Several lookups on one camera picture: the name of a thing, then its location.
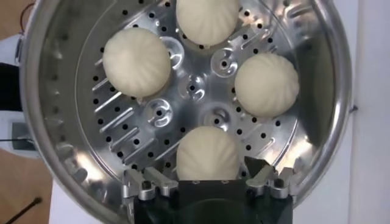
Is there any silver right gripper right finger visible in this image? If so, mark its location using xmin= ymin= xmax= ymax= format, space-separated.
xmin=243 ymin=155 xmax=295 ymax=200

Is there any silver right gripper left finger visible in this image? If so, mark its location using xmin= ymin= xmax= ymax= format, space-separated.
xmin=121 ymin=166 xmax=179 ymax=214

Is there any white steamed baozi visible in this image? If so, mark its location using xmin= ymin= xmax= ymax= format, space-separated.
xmin=102 ymin=27 xmax=172 ymax=99
xmin=175 ymin=125 xmax=241 ymax=181
xmin=175 ymin=0 xmax=241 ymax=47
xmin=233 ymin=52 xmax=300 ymax=119

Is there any white black robot base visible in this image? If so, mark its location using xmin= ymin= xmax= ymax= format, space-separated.
xmin=0 ymin=33 xmax=40 ymax=159

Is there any perforated steel steamer basket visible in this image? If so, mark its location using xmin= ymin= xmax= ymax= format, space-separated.
xmin=18 ymin=0 xmax=353 ymax=224

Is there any black floor cable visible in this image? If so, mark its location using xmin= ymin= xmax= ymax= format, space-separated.
xmin=4 ymin=197 xmax=43 ymax=224

